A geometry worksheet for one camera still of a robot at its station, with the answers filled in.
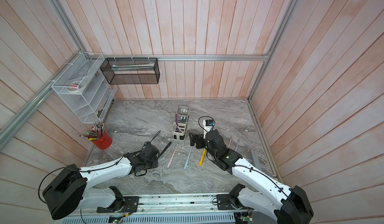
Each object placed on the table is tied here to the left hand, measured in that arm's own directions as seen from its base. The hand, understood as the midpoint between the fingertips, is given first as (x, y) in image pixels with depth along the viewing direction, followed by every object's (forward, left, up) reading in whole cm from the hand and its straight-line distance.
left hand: (154, 164), depth 87 cm
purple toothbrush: (+23, -13, +12) cm, 29 cm away
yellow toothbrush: (+3, -29, +2) cm, 29 cm away
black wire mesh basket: (+60, +22, +24) cm, 68 cm away
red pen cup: (+10, +31, +7) cm, 33 cm away
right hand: (+10, -25, +19) cm, 33 cm away
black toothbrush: (+8, -5, 0) cm, 9 cm away
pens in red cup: (+13, +33, +15) cm, 38 cm away
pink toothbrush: (+5, -11, +1) cm, 12 cm away
